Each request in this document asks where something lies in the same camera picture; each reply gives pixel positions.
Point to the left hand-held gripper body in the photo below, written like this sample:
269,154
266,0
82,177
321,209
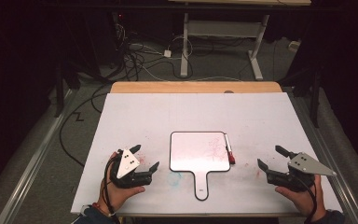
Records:
126,165

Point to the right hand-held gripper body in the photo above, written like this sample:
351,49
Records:
306,165

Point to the red whiteboard marker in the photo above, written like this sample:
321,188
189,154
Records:
228,146

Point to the person's left hand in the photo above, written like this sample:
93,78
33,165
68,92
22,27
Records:
116,196

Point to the person's right hand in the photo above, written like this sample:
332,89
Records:
304,200

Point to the white table mat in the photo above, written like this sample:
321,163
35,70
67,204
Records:
155,121

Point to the red wristband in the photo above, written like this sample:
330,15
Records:
101,208

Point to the black stand leg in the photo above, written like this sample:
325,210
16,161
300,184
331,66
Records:
315,96
58,93

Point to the wooden table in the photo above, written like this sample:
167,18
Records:
183,87

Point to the white power adapter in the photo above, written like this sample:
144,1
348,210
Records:
167,53

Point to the small white box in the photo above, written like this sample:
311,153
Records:
294,45

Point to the metal floor rail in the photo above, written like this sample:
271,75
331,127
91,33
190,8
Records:
332,161
32,165

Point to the white metal desk frame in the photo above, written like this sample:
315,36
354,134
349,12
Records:
223,28

